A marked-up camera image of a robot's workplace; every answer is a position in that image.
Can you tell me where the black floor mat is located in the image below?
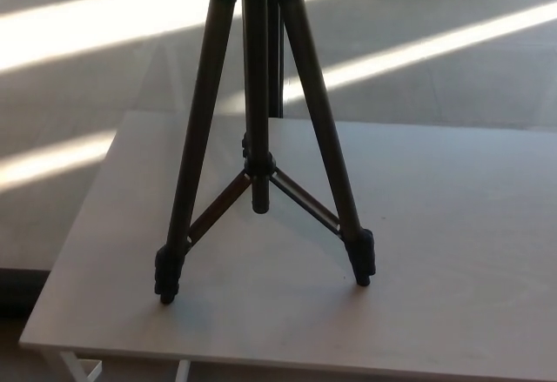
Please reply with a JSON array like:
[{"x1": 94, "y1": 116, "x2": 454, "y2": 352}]
[{"x1": 0, "y1": 266, "x2": 56, "y2": 320}]

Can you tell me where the black vertical pole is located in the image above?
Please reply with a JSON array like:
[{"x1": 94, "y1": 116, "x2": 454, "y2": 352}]
[{"x1": 266, "y1": 0, "x2": 286, "y2": 118}]

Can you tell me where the brown and black camera tripod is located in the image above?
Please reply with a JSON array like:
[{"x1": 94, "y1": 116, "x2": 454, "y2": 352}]
[{"x1": 152, "y1": 0, "x2": 375, "y2": 305}]

